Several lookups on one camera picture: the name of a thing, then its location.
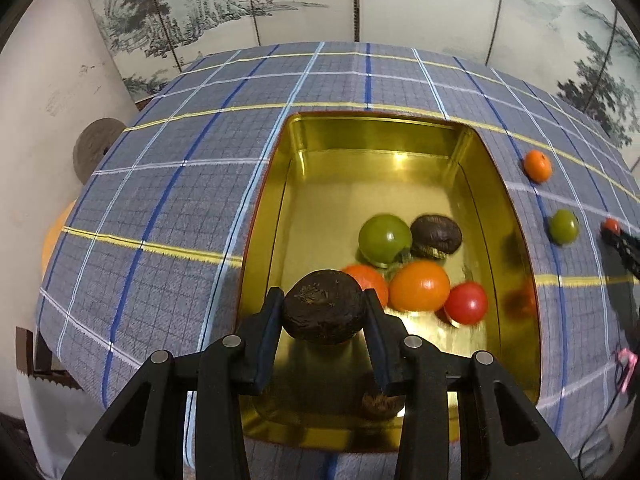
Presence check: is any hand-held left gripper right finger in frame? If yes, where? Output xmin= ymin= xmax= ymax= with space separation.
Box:
xmin=363 ymin=288 xmax=583 ymax=480

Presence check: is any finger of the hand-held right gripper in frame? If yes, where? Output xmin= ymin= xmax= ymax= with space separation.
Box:
xmin=602 ymin=231 xmax=640 ymax=279

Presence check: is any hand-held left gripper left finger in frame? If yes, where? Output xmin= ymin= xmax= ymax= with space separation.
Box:
xmin=62 ymin=287 xmax=287 ymax=480

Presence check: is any dark brown wrinkled fruit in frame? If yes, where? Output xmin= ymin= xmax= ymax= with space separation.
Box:
xmin=410 ymin=215 xmax=463 ymax=259
xmin=282 ymin=269 xmax=368 ymax=346

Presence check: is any green tomato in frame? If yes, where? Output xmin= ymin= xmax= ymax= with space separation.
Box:
xmin=549 ymin=209 xmax=581 ymax=246
xmin=358 ymin=214 xmax=413 ymax=267

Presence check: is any red and gold tin box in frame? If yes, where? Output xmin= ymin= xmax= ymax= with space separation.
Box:
xmin=235 ymin=112 xmax=543 ymax=453

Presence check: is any pink object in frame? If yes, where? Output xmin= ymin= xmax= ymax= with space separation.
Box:
xmin=615 ymin=350 xmax=638 ymax=396

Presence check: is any reddish orange tangerine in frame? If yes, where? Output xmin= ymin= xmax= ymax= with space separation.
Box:
xmin=342 ymin=264 xmax=390 ymax=308

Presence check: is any orange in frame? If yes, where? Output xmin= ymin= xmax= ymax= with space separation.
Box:
xmin=389 ymin=260 xmax=451 ymax=312

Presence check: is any tangerine with green stem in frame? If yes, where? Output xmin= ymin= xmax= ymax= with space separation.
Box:
xmin=523 ymin=150 xmax=553 ymax=183

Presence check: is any orange round object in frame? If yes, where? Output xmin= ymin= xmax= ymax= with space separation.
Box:
xmin=41 ymin=199 xmax=78 ymax=273

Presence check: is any brown wooden furniture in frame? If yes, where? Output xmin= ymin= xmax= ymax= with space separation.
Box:
xmin=15 ymin=326 xmax=83 ymax=393

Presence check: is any grey round stool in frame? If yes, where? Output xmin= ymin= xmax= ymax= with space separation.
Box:
xmin=72 ymin=117 xmax=128 ymax=183

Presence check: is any thin black cable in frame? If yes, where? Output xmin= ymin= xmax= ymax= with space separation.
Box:
xmin=577 ymin=360 xmax=631 ymax=466

